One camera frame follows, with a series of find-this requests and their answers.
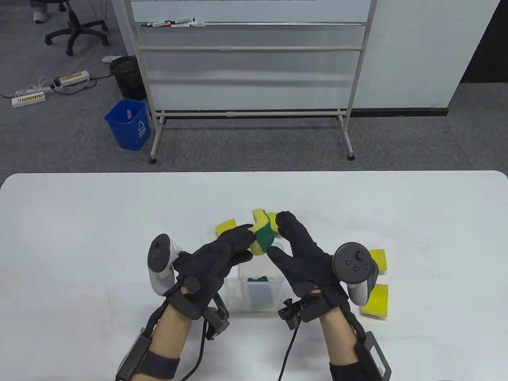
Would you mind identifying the black wrist strap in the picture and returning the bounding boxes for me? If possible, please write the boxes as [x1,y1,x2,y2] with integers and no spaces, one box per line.
[329,359,364,381]
[137,351,181,379]

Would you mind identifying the person's left hand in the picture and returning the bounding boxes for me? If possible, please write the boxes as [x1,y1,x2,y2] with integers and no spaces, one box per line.
[164,224,256,320]

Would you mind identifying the white rolling whiteboard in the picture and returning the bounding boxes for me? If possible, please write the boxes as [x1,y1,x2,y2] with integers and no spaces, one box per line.
[112,0,379,164]

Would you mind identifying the clear plastic container lid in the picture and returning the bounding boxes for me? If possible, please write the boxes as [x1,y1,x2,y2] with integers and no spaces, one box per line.
[223,277,241,311]

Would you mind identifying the white power strip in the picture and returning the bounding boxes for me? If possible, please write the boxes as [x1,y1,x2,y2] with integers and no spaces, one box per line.
[54,70,91,88]
[11,89,47,108]

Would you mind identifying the black white VR controller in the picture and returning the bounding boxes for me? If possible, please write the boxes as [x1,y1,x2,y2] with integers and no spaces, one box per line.
[332,241,381,306]
[148,233,184,296]

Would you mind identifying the person's right hand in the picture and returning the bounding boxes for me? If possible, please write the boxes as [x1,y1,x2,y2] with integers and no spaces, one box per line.
[268,210,352,323]

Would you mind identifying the person's right forearm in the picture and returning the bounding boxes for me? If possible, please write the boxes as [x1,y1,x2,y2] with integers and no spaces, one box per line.
[319,310,360,365]

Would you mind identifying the black wrist sensor box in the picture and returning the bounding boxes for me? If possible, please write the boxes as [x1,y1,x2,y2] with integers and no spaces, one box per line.
[355,331,392,381]
[116,327,151,379]

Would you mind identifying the yellow green sponge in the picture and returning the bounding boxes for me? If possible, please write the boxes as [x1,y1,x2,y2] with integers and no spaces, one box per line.
[246,276,275,310]
[249,208,277,257]
[359,284,389,319]
[215,218,239,235]
[369,249,387,275]
[265,212,283,239]

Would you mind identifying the blue trash bin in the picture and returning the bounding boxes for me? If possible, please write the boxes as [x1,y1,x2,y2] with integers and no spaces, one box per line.
[104,99,152,151]

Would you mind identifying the black cable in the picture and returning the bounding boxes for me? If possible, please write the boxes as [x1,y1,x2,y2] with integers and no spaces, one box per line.
[175,321,207,381]
[278,327,300,381]

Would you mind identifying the black office chair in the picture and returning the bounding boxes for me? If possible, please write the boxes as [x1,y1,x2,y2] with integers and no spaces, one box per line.
[44,0,110,56]

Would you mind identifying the person's left forearm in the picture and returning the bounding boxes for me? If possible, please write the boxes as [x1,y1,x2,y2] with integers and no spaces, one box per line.
[149,305,194,362]

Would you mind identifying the clear plastic airtight container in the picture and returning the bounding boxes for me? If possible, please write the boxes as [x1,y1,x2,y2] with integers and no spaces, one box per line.
[237,242,284,314]

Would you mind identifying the black mesh wastebasket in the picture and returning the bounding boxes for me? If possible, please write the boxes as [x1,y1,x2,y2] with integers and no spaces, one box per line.
[109,56,147,101]

